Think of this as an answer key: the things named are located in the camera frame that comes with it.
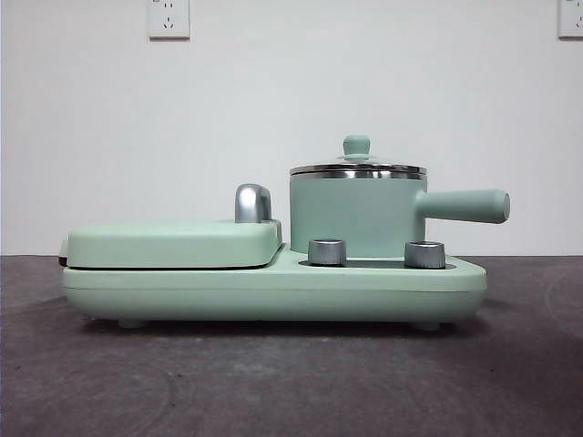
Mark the white wall socket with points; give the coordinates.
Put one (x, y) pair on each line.
(169, 20)
(571, 18)

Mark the mint green breakfast machine base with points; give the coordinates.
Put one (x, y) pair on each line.
(228, 291)

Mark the glass lid with green knob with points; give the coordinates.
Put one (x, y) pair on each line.
(357, 145)

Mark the silver control knob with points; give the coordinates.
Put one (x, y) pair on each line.
(326, 251)
(424, 254)

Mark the mint green griddle cover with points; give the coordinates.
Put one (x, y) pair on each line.
(159, 243)

